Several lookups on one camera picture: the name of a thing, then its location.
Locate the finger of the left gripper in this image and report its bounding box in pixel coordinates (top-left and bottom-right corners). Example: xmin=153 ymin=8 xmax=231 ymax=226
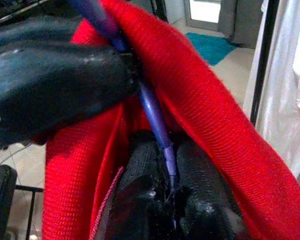
xmin=0 ymin=46 xmax=140 ymax=151
xmin=0 ymin=16 xmax=116 ymax=51

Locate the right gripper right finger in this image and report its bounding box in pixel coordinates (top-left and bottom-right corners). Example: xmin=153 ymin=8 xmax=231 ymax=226
xmin=177 ymin=141 xmax=243 ymax=240

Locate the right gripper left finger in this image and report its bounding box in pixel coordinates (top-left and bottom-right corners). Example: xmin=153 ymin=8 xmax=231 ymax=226
xmin=107 ymin=129 xmax=176 ymax=240

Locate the purple plastic clothes hanger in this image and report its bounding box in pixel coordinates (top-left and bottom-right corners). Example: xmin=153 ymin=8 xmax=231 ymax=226
xmin=68 ymin=0 xmax=181 ymax=231

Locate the red knit shirt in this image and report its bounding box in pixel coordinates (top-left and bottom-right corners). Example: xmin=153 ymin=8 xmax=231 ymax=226
xmin=41 ymin=0 xmax=300 ymax=240

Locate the white t-shirt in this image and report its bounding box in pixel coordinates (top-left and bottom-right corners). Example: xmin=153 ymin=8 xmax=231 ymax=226
xmin=242 ymin=0 xmax=300 ymax=181

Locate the teal floor mat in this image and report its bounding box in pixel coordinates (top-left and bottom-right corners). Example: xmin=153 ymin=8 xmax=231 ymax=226
xmin=184 ymin=31 xmax=239 ymax=67

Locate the glass balcony door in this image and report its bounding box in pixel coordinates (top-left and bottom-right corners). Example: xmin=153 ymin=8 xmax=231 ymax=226
xmin=184 ymin=0 xmax=222 ymax=30

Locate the grey curtain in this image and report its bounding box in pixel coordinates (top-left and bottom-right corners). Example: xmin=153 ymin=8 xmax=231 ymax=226
xmin=218 ymin=0 xmax=265 ymax=50

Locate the black metal frame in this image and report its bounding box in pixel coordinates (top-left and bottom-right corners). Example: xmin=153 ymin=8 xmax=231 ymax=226
xmin=0 ymin=163 xmax=45 ymax=240

